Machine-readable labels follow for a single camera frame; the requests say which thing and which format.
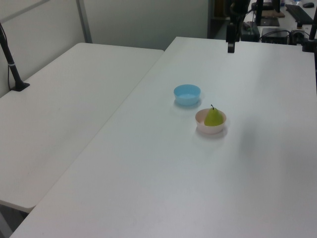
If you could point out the black clamped camera pole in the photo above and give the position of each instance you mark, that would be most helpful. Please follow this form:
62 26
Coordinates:
310 34

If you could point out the black camera pole with base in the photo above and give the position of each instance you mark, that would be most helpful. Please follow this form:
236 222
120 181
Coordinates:
12 67

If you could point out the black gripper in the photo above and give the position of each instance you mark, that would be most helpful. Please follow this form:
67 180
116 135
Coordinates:
230 32

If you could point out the dark desk device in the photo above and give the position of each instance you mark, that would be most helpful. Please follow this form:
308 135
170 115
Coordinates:
250 32

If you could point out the blue plastic bowl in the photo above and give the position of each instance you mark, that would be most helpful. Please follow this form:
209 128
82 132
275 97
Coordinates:
187 97

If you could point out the black monitor stand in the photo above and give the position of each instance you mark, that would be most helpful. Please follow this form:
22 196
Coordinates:
259 12

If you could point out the black keyboard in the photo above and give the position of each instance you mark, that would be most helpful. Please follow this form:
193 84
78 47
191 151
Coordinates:
298 13

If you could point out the green pear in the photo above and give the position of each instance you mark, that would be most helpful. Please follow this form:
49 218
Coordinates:
213 118

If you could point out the brown board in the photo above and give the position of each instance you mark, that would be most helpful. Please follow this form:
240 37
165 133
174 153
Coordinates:
273 13

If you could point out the white side table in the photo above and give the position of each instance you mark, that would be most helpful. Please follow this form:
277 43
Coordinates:
62 106

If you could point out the pink plastic bowl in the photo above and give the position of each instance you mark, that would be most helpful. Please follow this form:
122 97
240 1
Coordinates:
210 129

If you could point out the grey partition post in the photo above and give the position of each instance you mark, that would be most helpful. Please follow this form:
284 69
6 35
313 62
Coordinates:
84 22

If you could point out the black computer mouse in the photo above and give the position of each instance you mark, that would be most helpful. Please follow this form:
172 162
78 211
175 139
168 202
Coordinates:
307 4

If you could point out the black electronics box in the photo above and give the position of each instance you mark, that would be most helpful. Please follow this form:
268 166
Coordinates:
275 36

